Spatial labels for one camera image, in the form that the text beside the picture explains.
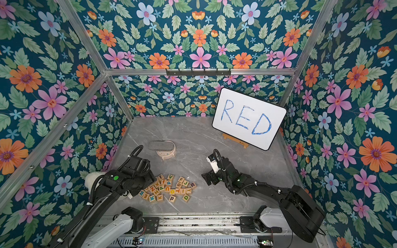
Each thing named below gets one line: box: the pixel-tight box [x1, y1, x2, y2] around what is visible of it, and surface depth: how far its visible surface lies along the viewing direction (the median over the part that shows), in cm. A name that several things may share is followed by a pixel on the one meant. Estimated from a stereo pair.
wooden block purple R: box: [189, 181, 197, 190], surface depth 86 cm
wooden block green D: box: [181, 193, 191, 203], surface depth 82 cm
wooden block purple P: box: [168, 194, 177, 204], surface depth 82 cm
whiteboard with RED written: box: [211, 87, 287, 151], surface depth 95 cm
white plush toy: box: [84, 171, 106, 196], surface depth 70 cm
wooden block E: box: [141, 192, 150, 200], surface depth 82 cm
